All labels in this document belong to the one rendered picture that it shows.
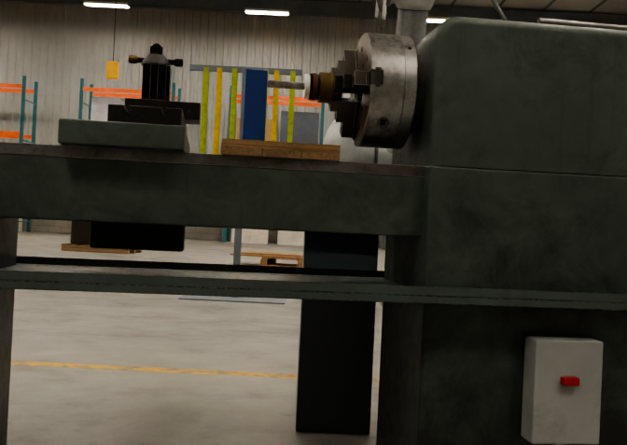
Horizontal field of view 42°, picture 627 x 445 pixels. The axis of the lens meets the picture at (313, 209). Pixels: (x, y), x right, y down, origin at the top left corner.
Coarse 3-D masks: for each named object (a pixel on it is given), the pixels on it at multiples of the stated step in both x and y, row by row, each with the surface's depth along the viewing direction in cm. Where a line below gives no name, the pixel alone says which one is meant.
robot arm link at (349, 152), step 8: (328, 128) 284; (336, 128) 280; (328, 136) 281; (336, 136) 279; (328, 144) 280; (336, 144) 278; (344, 144) 278; (352, 144) 278; (344, 152) 278; (352, 152) 278; (360, 152) 278; (368, 152) 278; (344, 160) 278; (352, 160) 278; (360, 160) 278; (368, 160) 279
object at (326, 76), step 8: (320, 72) 223; (312, 80) 220; (320, 80) 221; (328, 80) 221; (312, 88) 220; (320, 88) 221; (328, 88) 220; (312, 96) 222; (320, 96) 221; (328, 96) 222; (336, 96) 223
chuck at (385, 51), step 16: (368, 48) 217; (384, 48) 214; (400, 48) 215; (368, 64) 216; (384, 64) 211; (400, 64) 212; (384, 80) 211; (400, 80) 211; (352, 96) 238; (368, 96) 213; (384, 96) 211; (400, 96) 212; (368, 112) 212; (384, 112) 213; (400, 112) 213; (368, 128) 215; (384, 128) 216; (368, 144) 222; (384, 144) 222
